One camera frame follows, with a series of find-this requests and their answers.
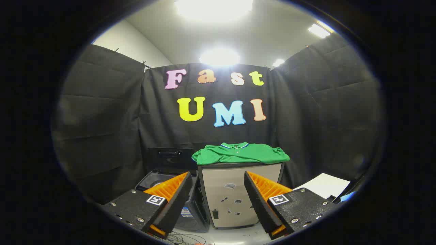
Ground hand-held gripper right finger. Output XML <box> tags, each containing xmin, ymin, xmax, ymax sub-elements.
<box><xmin>244</xmin><ymin>171</ymin><xmax>338</xmax><ymax>240</ymax></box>

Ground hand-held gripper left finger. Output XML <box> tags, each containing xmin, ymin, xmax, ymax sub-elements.
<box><xmin>102</xmin><ymin>171</ymin><xmax>193</xmax><ymax>239</ymax></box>

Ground rectangular ceiling light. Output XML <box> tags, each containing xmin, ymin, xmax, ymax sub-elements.
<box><xmin>308</xmin><ymin>21</ymin><xmax>333</xmax><ymax>39</ymax></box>

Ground white flat panel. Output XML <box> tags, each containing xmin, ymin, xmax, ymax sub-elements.
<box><xmin>293</xmin><ymin>173</ymin><xmax>351</xmax><ymax>200</ymax></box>

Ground beige cabinet with dark top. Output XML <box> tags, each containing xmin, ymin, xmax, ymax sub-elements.
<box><xmin>197</xmin><ymin>162</ymin><xmax>285</xmax><ymax>229</ymax></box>

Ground dark washing machine lid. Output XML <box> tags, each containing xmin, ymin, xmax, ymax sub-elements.
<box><xmin>147</xmin><ymin>147</ymin><xmax>199</xmax><ymax>173</ymax></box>

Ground green polo shirt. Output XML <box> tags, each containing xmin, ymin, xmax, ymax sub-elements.
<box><xmin>191</xmin><ymin>142</ymin><xmax>291</xmax><ymax>166</ymax></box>

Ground thin floor cables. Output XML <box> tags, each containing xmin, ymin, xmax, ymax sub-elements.
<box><xmin>166</xmin><ymin>231</ymin><xmax>216</xmax><ymax>245</ymax></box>

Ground light blue object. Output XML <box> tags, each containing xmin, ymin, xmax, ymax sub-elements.
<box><xmin>339</xmin><ymin>191</ymin><xmax>357</xmax><ymax>203</ymax></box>

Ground dark grey washing machine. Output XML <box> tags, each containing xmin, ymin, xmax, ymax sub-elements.
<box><xmin>135</xmin><ymin>169</ymin><xmax>210</xmax><ymax>233</ymax></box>

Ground large round ceiling light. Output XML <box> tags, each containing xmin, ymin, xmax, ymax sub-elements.
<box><xmin>175</xmin><ymin>0</ymin><xmax>254</xmax><ymax>21</ymax></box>

